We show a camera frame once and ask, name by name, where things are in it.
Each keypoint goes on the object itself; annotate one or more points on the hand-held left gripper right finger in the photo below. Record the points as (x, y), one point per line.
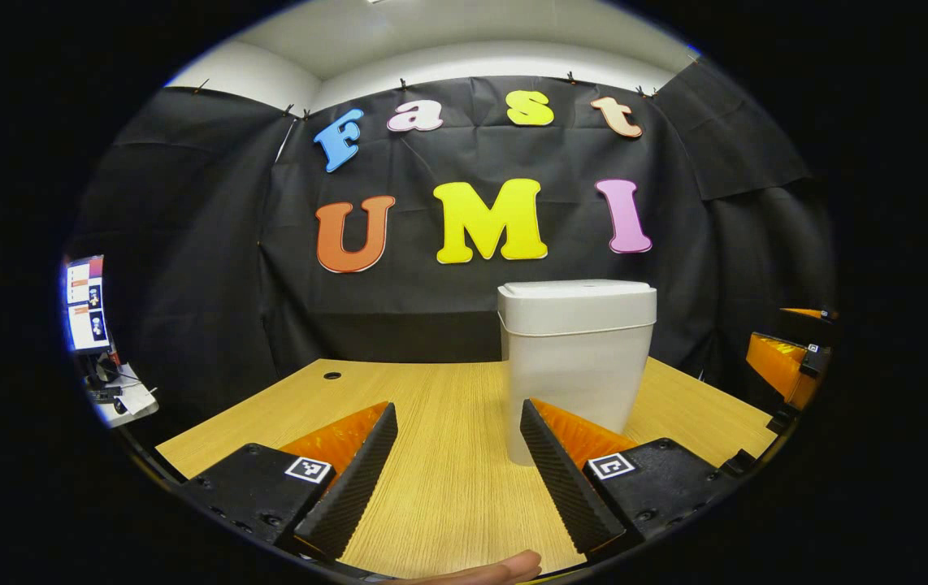
(565, 487)

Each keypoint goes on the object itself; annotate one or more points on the black backdrop cloth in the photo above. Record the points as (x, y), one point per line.
(204, 284)

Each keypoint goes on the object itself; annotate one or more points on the computer monitor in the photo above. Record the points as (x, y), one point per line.
(87, 305)

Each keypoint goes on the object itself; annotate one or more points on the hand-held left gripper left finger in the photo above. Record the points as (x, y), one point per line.
(350, 487)

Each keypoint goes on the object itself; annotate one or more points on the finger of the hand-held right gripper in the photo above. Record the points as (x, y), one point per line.
(809, 325)
(781, 366)

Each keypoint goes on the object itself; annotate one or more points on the wooden desktop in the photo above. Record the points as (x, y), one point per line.
(431, 439)

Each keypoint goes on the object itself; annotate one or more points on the white desktop garbage bin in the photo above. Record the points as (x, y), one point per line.
(574, 357)

